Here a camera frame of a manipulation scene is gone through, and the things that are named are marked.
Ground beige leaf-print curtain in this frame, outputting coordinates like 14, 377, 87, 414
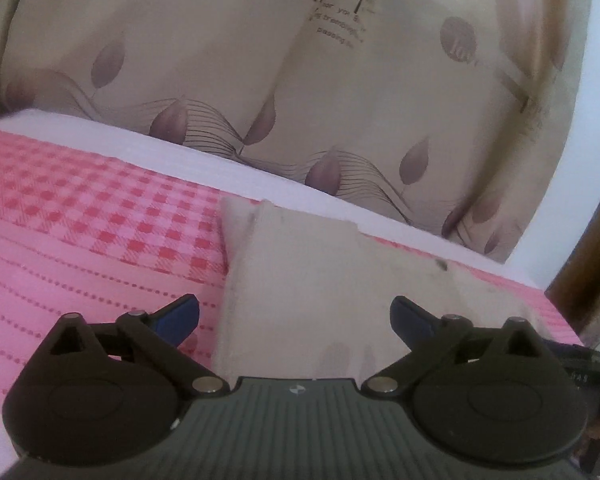
0, 0, 591, 261

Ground white soiled small garment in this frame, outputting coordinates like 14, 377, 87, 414
212, 197, 550, 382

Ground brown wooden door frame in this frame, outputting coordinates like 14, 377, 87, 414
545, 203, 600, 347

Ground pink checkered bed sheet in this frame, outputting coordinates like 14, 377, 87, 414
0, 107, 586, 476

